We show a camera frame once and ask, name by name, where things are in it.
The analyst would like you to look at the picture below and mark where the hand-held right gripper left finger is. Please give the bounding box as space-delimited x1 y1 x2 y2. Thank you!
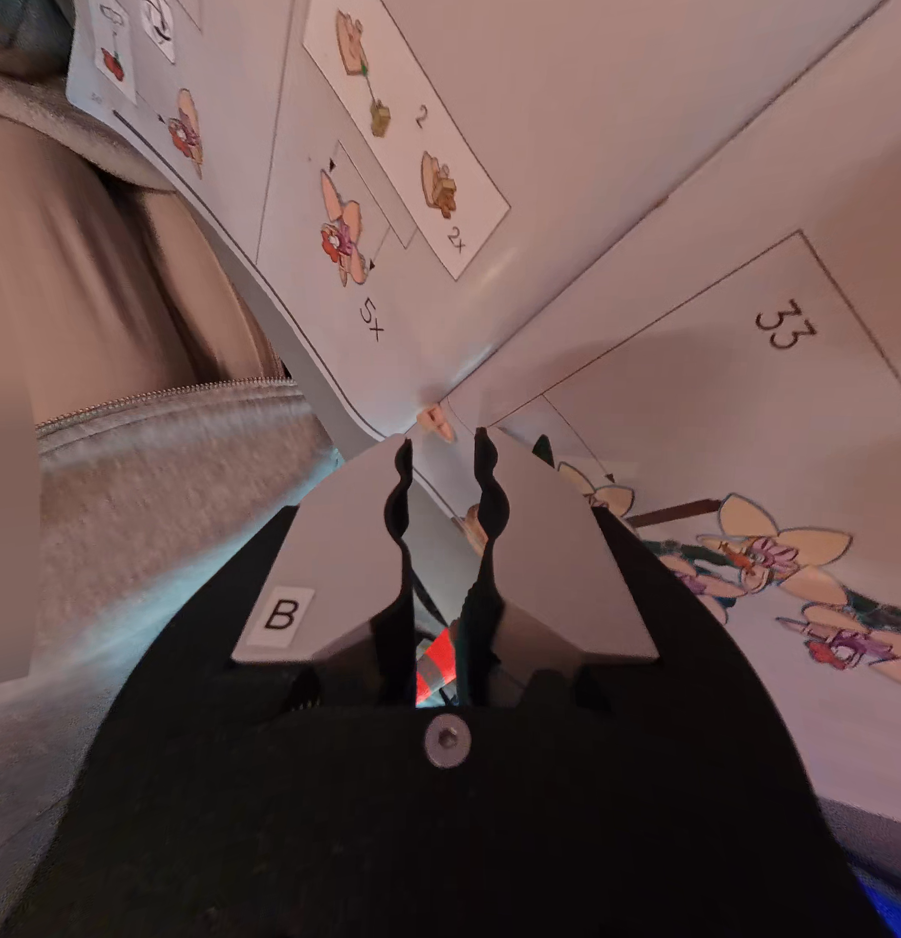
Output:
231 434 416 708

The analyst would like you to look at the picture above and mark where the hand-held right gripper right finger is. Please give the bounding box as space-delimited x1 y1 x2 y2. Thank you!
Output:
456 427 660 708

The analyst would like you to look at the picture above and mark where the red object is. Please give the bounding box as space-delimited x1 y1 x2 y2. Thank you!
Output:
415 619 460 708

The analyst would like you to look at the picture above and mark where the person's grey zip hoodie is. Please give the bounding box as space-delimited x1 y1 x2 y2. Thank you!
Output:
0 44 345 938

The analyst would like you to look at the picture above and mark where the pale desk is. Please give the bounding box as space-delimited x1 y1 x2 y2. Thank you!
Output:
168 183 901 938

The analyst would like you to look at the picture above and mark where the person's beige shirt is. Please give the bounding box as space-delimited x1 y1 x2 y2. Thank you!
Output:
0 117 286 429

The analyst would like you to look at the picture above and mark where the open flower instruction booklet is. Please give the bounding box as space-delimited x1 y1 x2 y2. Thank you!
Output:
65 0 901 807

